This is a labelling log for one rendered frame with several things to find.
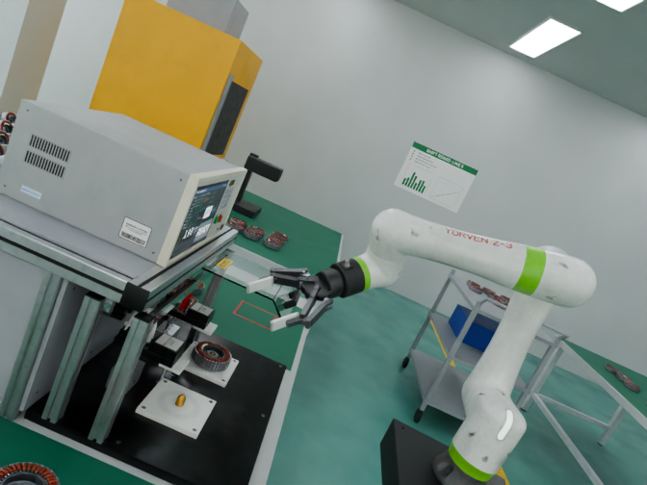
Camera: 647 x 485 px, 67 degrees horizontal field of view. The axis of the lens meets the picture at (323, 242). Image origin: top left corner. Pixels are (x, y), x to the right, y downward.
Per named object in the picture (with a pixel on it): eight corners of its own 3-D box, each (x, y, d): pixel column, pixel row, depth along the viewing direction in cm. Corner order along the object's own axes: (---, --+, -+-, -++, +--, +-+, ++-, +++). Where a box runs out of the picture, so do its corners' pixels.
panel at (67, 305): (158, 306, 160) (190, 224, 154) (23, 412, 96) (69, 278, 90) (154, 305, 160) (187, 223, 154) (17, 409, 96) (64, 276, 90)
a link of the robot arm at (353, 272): (362, 301, 126) (343, 280, 132) (368, 268, 119) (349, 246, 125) (342, 309, 123) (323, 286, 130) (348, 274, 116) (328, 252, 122)
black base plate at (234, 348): (284, 371, 161) (287, 366, 160) (237, 513, 98) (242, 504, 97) (154, 313, 160) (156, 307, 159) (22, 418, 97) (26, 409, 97)
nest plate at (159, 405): (215, 405, 124) (217, 400, 124) (195, 439, 109) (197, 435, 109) (161, 381, 124) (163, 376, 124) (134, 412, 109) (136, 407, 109)
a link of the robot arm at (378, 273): (404, 289, 133) (382, 262, 139) (417, 256, 124) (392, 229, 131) (362, 304, 126) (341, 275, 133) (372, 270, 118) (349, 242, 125)
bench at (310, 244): (311, 304, 468) (344, 234, 453) (282, 401, 286) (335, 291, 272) (207, 256, 466) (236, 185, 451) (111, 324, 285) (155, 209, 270)
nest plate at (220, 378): (237, 364, 148) (239, 360, 148) (224, 388, 133) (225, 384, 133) (193, 344, 148) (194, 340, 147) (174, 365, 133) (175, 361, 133)
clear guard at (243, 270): (296, 300, 151) (303, 283, 150) (284, 328, 127) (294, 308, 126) (199, 257, 150) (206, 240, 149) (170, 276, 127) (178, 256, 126)
